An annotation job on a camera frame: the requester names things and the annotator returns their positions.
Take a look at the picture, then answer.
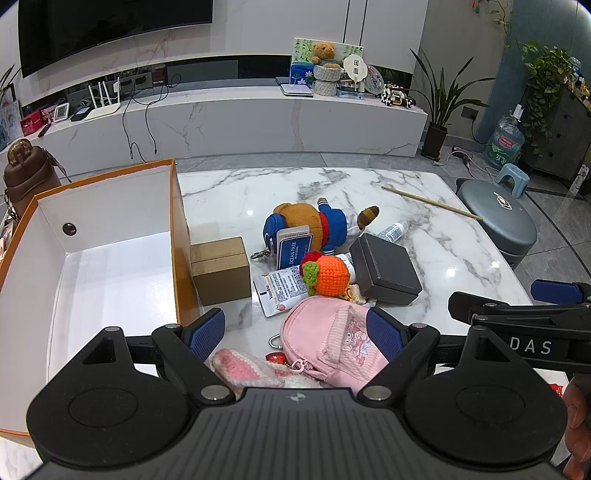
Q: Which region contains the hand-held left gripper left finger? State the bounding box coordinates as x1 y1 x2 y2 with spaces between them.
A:
81 308 236 403

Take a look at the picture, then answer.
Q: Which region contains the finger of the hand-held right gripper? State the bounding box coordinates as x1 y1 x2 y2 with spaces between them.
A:
448 291 591 326
530 278 591 305

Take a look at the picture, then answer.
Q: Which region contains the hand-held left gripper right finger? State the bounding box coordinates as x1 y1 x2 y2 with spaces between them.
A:
358 307 467 403

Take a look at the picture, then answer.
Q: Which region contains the pink white crocheted plush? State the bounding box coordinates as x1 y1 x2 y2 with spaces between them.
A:
209 348 324 400

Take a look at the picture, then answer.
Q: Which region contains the brown kraft box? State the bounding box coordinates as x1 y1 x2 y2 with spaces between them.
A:
190 237 252 306

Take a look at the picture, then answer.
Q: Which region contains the pink pouch bag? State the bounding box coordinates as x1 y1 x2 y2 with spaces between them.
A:
281 295 391 386

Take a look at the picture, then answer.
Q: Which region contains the orange storage box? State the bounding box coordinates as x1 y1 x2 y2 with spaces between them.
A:
0 159 204 439

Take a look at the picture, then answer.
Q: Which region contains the marble desktop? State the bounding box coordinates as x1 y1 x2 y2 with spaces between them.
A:
0 167 539 480

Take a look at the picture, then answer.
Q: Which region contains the person's right hand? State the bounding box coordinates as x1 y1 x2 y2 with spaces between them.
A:
562 376 591 476

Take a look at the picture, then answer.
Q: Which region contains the dark grey box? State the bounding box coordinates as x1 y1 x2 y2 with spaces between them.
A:
348 232 423 306

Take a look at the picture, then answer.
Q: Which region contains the orange crocheted toy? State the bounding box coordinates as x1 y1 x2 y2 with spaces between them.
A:
300 251 355 296

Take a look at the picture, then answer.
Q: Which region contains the white lotion tube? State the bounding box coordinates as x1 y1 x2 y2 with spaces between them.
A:
252 253 356 318

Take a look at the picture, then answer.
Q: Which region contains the grey round stool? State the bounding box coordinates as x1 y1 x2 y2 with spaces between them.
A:
455 179 539 271

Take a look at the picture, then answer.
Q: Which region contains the small white bottle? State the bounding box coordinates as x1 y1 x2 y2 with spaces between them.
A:
376 220 410 243

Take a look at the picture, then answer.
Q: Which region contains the wooden stick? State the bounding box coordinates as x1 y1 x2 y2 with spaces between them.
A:
381 185 484 221

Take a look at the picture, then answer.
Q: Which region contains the blue card tag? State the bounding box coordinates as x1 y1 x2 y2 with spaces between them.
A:
277 225 315 271

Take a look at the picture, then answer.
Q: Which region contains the small blue stool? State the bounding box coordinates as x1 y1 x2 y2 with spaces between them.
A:
495 162 531 200

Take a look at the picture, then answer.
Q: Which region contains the brown plush bear blue outfit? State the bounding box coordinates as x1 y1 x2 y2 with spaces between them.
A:
263 198 380 257

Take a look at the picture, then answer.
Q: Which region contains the hair dryer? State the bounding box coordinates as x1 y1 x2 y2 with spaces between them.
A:
451 144 474 169

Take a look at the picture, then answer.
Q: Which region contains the grey cabinet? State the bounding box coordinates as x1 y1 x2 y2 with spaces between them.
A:
522 85 591 195

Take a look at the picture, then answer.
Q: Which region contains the large water jug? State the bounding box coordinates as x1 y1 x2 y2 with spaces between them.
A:
484 105 525 169

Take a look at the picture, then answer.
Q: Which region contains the potted orchid plant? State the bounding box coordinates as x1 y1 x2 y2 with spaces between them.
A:
409 46 495 162

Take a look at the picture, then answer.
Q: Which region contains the trailing ivy plant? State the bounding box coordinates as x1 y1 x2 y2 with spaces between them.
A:
517 41 575 158

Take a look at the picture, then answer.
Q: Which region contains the black white checkered toy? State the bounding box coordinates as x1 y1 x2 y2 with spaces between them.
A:
379 83 416 109

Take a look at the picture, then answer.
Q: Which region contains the marble television console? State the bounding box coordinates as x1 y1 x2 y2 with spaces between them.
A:
0 76 429 185

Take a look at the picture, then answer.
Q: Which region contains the brown water bottle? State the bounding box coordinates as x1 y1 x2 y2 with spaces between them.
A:
2 138 63 220

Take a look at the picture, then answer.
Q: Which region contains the white router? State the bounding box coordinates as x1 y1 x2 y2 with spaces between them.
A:
88 78 123 121

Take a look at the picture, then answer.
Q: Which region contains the grey laptop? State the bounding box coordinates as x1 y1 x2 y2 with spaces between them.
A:
277 76 315 97

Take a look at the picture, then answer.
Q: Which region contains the white paddle fan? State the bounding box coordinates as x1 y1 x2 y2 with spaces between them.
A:
341 54 370 90

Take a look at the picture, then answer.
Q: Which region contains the blue green painting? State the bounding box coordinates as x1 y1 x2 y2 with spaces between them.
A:
290 38 365 86

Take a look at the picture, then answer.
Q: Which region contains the small brown teddy bear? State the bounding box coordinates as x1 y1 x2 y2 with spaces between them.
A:
309 41 343 68

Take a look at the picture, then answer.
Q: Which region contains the patterned paper bag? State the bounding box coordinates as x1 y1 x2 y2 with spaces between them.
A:
0 99 23 151

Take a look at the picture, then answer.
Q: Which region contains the black curved television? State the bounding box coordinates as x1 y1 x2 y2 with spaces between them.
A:
17 0 214 78

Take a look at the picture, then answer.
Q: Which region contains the black cable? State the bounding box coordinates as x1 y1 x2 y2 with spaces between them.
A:
121 74 183 160

